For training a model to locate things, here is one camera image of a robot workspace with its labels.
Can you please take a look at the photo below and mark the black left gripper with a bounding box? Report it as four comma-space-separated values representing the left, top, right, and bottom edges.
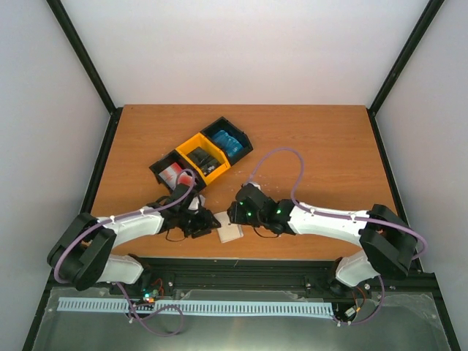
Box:
178, 207, 221, 239

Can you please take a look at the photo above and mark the black aluminium table frame rail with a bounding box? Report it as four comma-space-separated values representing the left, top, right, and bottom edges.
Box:
47, 255, 439, 304

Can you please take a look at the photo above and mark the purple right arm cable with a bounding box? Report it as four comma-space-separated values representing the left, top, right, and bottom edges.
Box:
244, 146, 429, 326

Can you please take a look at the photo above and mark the black vip card stack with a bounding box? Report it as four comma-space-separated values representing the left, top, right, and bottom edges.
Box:
187, 147, 221, 176

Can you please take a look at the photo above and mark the light blue slotted cable duct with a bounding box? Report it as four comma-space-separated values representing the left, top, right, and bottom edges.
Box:
56, 297, 333, 319

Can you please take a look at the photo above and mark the red white card stack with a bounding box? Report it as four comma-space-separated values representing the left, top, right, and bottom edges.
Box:
158, 162, 192, 190

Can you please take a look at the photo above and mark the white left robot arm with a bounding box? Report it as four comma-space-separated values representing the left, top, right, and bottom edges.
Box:
47, 184, 222, 295

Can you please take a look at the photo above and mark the blue card stack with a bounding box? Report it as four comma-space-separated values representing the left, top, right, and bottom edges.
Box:
212, 129, 244, 157

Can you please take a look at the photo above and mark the black bin with blue cards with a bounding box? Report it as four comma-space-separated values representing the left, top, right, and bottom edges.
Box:
201, 117, 253, 166

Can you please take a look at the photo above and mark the black bin with red cards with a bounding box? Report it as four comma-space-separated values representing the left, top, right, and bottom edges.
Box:
149, 150, 206, 192

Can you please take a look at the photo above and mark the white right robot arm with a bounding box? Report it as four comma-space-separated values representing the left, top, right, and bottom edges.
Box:
227, 183, 418, 288

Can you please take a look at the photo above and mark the yellow plastic bin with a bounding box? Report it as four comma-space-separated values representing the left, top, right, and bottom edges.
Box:
175, 132, 230, 186

